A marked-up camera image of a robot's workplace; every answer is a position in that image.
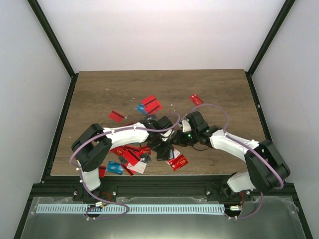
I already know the black card holder wallet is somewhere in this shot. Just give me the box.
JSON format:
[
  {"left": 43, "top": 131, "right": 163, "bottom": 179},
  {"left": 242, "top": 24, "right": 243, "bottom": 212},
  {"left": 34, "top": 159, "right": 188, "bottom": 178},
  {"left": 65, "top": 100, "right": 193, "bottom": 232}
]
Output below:
[{"left": 157, "top": 142, "right": 173, "bottom": 161}]

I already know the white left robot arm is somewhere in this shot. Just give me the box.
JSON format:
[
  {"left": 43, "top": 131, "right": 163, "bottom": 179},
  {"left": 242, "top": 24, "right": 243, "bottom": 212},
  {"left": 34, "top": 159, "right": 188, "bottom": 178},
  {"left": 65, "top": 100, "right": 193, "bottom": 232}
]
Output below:
[{"left": 69, "top": 121, "right": 178, "bottom": 201}]

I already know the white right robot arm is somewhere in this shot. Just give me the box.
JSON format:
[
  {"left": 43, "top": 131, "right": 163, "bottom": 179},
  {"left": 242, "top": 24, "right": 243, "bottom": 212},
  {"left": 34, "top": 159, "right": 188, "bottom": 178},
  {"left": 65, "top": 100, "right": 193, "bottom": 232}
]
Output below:
[{"left": 174, "top": 111, "right": 291, "bottom": 201}]

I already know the black VIP card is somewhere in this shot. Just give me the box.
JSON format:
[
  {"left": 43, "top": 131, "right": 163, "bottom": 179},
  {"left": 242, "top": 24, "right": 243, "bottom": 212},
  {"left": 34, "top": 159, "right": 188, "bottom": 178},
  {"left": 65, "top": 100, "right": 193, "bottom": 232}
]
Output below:
[{"left": 145, "top": 114, "right": 158, "bottom": 120}]

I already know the lone red VIP card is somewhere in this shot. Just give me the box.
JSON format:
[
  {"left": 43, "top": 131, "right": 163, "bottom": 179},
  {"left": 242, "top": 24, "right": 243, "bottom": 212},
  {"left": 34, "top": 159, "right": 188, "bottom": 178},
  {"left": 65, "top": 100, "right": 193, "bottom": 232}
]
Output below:
[{"left": 189, "top": 94, "right": 204, "bottom": 106}]

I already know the red striped card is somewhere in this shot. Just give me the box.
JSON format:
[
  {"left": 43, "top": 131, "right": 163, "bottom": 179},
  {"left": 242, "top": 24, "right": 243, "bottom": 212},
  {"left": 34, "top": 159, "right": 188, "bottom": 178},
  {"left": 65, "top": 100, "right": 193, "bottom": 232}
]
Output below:
[
  {"left": 141, "top": 95, "right": 157, "bottom": 107},
  {"left": 144, "top": 100, "right": 162, "bottom": 115},
  {"left": 108, "top": 111, "right": 125, "bottom": 123}
]

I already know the red VIP card centre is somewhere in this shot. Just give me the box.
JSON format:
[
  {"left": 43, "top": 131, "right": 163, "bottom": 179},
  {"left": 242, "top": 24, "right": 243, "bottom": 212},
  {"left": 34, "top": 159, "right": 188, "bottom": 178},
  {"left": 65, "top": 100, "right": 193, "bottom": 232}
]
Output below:
[{"left": 168, "top": 154, "right": 188, "bottom": 171}]

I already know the blue card under red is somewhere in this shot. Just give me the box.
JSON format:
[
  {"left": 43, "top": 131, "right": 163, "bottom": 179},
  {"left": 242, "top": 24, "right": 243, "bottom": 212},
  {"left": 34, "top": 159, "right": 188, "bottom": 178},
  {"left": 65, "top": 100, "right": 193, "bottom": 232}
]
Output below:
[{"left": 135, "top": 103, "right": 148, "bottom": 115}]

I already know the white card front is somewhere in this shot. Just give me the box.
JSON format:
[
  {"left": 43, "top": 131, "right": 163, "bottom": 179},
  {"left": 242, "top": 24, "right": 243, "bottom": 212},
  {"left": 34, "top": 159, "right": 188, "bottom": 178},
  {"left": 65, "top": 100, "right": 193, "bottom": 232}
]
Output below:
[{"left": 127, "top": 162, "right": 147, "bottom": 174}]

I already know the red striped card top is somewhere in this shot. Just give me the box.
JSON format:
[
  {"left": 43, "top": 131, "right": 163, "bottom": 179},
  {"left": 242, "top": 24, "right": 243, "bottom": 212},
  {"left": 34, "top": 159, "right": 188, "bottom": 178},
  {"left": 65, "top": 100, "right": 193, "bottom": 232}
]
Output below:
[{"left": 141, "top": 95, "right": 157, "bottom": 107}]

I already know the red striped card left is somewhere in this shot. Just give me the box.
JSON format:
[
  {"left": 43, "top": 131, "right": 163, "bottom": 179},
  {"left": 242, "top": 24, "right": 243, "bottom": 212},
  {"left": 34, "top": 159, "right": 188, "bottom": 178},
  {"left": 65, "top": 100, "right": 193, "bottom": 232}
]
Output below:
[{"left": 108, "top": 111, "right": 125, "bottom": 123}]

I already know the blue card front left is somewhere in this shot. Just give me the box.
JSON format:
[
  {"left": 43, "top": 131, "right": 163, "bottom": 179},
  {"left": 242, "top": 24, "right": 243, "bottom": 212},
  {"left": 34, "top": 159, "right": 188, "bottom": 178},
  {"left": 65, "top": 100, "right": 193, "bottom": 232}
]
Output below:
[{"left": 106, "top": 161, "right": 124, "bottom": 175}]

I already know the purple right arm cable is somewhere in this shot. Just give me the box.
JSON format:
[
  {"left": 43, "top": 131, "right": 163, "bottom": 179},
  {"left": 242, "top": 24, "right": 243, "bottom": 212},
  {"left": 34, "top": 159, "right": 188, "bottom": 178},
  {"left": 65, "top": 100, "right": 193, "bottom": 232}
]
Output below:
[{"left": 183, "top": 103, "right": 285, "bottom": 220}]

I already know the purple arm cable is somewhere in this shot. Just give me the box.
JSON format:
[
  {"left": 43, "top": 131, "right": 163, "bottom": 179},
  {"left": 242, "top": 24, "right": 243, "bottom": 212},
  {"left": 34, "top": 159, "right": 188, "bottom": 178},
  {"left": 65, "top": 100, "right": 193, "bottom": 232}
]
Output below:
[
  {"left": 183, "top": 103, "right": 285, "bottom": 220},
  {"left": 69, "top": 112, "right": 181, "bottom": 221}
]

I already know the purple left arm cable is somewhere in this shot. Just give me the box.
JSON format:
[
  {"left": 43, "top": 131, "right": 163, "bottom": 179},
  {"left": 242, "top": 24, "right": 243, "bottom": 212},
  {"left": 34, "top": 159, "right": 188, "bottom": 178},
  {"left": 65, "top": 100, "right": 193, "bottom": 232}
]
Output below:
[{"left": 69, "top": 112, "right": 181, "bottom": 221}]

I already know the black frame post left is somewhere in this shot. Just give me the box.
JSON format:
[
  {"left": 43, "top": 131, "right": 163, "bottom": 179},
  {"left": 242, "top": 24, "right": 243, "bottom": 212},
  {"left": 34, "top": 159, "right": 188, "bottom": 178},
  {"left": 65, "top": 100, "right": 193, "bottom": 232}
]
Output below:
[{"left": 26, "top": 0, "right": 76, "bottom": 78}]

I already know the black frame post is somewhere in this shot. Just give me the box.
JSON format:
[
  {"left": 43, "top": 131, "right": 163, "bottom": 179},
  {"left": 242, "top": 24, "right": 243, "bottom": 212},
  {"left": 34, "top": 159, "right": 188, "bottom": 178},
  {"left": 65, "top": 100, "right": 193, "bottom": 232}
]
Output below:
[
  {"left": 26, "top": 0, "right": 76, "bottom": 78},
  {"left": 245, "top": 0, "right": 297, "bottom": 75}
]

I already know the light blue slotted cable duct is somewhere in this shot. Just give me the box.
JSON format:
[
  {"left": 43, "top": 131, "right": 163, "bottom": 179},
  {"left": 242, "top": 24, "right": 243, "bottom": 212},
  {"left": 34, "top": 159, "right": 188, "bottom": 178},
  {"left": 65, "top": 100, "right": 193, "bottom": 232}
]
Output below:
[{"left": 36, "top": 204, "right": 225, "bottom": 215}]

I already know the black front frame rail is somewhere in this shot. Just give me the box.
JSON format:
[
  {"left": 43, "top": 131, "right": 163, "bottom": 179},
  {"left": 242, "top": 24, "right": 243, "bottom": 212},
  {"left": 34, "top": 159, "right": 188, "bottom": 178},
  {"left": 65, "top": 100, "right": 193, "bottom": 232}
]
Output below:
[{"left": 29, "top": 174, "right": 297, "bottom": 202}]

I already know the black frame post right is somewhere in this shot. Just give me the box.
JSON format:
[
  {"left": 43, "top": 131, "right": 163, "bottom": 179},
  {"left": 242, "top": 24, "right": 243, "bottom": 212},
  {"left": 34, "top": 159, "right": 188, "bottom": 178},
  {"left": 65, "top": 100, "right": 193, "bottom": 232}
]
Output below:
[{"left": 245, "top": 0, "right": 297, "bottom": 75}]

